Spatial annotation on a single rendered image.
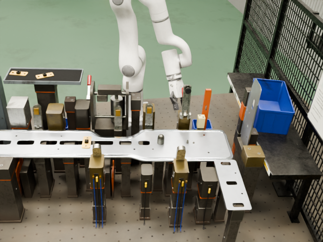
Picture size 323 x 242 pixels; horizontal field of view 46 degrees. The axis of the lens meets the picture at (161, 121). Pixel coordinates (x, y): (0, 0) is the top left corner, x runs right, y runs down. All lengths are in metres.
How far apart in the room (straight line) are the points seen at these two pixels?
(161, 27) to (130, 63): 0.25
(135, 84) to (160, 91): 1.95
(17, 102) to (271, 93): 1.29
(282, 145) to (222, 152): 0.29
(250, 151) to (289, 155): 0.19
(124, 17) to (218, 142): 0.77
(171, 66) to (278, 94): 0.59
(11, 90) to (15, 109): 2.38
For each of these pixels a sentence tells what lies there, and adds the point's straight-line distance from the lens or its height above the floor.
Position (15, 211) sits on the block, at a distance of 1.84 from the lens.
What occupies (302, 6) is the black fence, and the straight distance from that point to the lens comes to 2.01.
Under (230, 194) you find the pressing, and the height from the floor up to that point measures 1.00.
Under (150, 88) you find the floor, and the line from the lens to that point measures 4.13.
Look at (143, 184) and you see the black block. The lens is 1.65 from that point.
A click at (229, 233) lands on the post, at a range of 1.64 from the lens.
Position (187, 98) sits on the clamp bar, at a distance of 1.82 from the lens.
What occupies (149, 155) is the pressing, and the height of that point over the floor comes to 1.00.
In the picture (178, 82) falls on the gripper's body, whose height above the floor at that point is 1.09.
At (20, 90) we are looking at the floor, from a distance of 4.22.
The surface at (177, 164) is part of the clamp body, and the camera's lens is 1.59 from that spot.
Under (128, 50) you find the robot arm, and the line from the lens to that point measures 2.02.
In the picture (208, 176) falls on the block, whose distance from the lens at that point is 1.65.
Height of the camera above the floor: 2.11
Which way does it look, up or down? 35 degrees down
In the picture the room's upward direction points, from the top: 4 degrees clockwise
